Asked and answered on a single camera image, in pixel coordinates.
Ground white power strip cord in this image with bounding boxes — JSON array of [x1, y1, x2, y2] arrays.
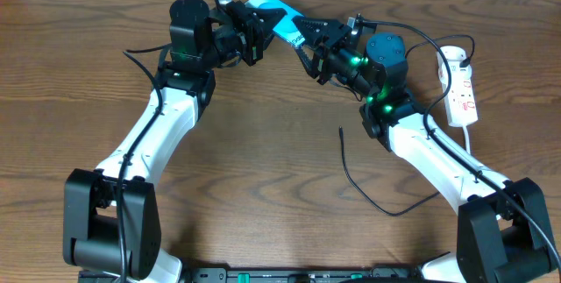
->
[[461, 125, 472, 155]]

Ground black charger cable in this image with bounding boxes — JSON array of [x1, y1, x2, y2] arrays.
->
[[337, 34, 476, 217]]

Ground white power strip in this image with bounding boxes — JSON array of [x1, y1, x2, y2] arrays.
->
[[441, 46, 478, 127]]

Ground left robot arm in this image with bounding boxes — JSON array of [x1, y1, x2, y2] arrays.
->
[[62, 0, 285, 282]]

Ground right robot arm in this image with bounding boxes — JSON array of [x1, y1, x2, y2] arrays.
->
[[294, 16, 560, 282]]

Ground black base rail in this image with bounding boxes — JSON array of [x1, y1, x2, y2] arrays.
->
[[179, 267, 426, 283]]

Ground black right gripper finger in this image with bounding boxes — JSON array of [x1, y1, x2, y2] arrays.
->
[[292, 16, 346, 47], [295, 47, 319, 78]]

